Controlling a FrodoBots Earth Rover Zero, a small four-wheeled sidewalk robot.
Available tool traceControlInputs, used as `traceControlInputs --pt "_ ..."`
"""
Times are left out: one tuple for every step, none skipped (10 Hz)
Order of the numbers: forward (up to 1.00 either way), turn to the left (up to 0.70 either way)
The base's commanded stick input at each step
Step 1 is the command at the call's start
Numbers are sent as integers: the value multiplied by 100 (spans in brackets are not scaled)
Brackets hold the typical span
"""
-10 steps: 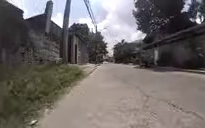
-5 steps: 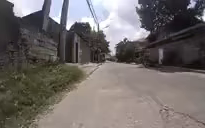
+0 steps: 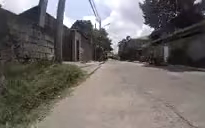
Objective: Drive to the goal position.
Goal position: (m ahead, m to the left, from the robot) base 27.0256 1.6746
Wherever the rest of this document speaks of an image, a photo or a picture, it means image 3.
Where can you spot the large dark tree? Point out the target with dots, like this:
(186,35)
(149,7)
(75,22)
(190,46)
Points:
(170,13)

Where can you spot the small grey building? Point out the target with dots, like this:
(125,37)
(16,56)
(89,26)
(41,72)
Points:
(77,45)

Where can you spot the group of trees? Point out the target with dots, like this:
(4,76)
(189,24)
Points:
(100,39)

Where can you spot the grey concrete pole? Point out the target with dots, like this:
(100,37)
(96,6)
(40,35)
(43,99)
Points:
(42,13)
(59,33)

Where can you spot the grey stone block wall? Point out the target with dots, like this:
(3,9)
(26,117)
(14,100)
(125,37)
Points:
(26,41)

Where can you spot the grey concrete sidewalk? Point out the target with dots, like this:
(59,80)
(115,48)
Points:
(85,64)

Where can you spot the distant building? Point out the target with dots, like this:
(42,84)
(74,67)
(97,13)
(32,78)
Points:
(133,49)

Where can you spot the raised concrete kerb strip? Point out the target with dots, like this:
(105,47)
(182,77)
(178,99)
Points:
(190,68)

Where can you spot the dark boundary wall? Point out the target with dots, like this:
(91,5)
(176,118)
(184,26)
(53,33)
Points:
(190,50)

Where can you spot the grey concrete road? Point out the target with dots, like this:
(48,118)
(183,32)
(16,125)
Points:
(123,96)

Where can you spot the grass verge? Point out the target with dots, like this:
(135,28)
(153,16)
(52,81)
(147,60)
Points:
(23,90)

